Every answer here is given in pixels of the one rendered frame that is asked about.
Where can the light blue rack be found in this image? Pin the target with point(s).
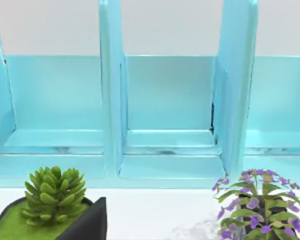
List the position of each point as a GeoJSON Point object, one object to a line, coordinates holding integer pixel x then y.
{"type": "Point", "coordinates": [165, 100]}

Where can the green succulent in black pot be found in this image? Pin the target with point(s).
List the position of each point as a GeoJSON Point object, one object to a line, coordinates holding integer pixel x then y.
{"type": "Point", "coordinates": [55, 195]}

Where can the purple flowering potted plant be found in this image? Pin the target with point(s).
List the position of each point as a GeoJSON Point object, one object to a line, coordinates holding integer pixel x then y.
{"type": "Point", "coordinates": [262, 207]}

